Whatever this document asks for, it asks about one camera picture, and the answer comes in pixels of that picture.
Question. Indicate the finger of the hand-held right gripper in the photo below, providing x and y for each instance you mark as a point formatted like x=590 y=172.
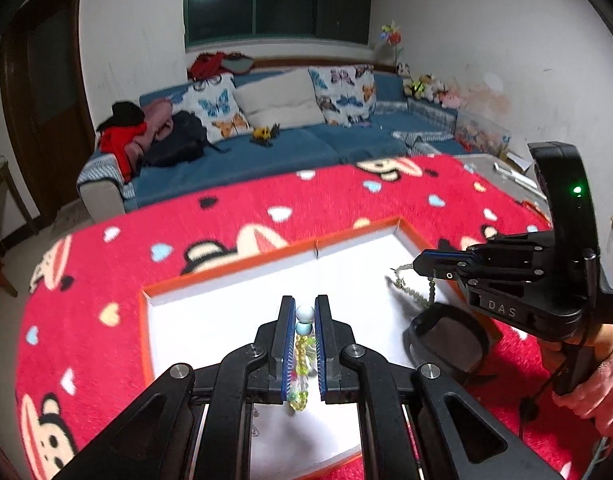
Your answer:
x=439 y=265
x=511 y=247

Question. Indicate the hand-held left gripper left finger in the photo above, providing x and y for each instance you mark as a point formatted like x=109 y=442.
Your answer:
x=286 y=355

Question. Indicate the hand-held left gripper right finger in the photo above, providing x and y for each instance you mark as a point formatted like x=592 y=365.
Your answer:
x=320 y=355

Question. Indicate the orange shallow box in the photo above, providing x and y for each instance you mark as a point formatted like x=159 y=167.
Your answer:
x=211 y=300

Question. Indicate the person's right hand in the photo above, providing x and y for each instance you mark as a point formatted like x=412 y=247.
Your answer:
x=606 y=380

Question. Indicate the black smartwatch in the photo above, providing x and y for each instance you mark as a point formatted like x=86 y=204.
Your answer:
x=446 y=332

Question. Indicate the grey table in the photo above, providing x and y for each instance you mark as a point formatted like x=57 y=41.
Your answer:
x=491 y=172

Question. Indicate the clear storage box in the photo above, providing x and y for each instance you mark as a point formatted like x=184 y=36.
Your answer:
x=481 y=132

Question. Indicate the pile of plush toys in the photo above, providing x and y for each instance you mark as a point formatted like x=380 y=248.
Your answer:
x=426 y=87

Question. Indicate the blue sofa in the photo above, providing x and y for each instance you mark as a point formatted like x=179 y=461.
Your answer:
x=296 y=152

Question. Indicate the butterfly print pillow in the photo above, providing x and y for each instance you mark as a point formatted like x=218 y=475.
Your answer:
x=344 y=92
x=219 y=110

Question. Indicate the red printed blanket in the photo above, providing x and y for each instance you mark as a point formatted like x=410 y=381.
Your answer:
x=111 y=260

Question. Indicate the yellow toy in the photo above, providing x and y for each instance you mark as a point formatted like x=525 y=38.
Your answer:
x=265 y=134

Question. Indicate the beige cushion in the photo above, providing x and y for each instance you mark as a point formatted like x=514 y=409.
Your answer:
x=279 y=100

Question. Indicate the colourful pinwheel flower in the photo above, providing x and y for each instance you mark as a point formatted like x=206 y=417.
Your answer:
x=391 y=35

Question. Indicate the pile of clothes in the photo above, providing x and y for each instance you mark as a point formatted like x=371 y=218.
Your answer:
x=179 y=140

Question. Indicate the pink garment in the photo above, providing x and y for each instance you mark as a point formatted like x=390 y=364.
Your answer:
x=156 y=120

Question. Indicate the grey garment on sofa back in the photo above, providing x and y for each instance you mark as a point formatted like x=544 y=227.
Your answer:
x=239 y=62

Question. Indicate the black cloth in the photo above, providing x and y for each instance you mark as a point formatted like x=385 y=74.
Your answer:
x=124 y=112

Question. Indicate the red garment on sofa back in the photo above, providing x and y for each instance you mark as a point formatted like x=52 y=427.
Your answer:
x=206 y=65

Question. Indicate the dark window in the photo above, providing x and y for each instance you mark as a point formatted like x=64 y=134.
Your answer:
x=286 y=0

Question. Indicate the wooden side table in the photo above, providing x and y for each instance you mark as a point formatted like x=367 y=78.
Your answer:
x=1 y=185

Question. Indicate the dark wooden door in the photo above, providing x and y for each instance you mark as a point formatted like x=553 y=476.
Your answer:
x=46 y=90

